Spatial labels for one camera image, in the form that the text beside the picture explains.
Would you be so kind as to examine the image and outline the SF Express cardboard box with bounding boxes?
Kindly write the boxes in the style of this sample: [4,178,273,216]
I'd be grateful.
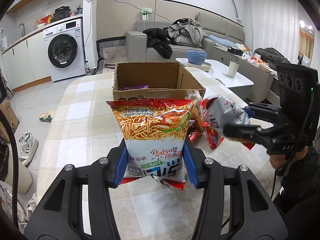
[112,62,206,101]

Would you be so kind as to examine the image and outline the checkered tablecloth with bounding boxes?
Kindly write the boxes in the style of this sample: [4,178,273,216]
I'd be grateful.
[36,73,280,239]

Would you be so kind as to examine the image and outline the person right hand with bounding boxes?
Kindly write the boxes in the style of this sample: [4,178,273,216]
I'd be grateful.
[269,146,308,177]

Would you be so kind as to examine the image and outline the blue stacked bowls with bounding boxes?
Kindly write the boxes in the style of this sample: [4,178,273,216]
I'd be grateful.
[186,51,207,66]

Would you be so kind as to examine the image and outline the white sneaker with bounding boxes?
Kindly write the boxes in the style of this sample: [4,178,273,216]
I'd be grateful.
[19,132,39,167]

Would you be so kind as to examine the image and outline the grey clothes pile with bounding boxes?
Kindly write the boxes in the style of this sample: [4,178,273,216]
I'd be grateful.
[166,18,208,48]

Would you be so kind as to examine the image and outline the black jacket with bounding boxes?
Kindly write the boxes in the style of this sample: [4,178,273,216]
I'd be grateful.
[143,28,172,60]

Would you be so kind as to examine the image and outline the black pressure cooker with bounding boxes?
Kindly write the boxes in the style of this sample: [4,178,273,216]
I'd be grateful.
[53,6,71,21]

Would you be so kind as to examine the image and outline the small cardboard box on floor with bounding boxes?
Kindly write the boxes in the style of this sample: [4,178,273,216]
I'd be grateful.
[0,100,20,142]

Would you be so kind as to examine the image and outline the white coffee table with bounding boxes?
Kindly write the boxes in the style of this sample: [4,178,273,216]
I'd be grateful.
[176,58,254,99]

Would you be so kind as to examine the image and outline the cream tumbler cup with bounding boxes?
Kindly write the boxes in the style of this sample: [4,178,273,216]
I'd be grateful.
[228,61,239,78]

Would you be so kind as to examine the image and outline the orange bread loaf bag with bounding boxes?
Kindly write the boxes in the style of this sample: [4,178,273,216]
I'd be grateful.
[185,89,204,132]

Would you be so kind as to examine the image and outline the red black wafer pack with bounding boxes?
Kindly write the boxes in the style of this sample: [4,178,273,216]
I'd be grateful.
[188,130,203,143]

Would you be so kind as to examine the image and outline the green beige slipper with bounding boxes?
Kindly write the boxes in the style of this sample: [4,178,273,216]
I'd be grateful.
[39,110,55,122]

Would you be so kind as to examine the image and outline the noodle stick snack bag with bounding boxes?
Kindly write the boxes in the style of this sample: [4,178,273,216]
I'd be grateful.
[107,99,194,190]

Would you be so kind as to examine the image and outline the purple silver snack bag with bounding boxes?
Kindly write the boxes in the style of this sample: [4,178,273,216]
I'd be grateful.
[118,85,149,91]

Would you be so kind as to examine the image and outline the grey sofa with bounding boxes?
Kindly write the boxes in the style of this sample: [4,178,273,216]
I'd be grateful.
[125,11,245,62]

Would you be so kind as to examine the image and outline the red silver snack bag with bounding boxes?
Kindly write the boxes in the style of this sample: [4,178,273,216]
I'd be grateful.
[198,95,250,149]

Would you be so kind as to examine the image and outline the white washing machine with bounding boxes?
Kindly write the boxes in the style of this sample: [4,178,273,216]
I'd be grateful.
[43,17,86,82]

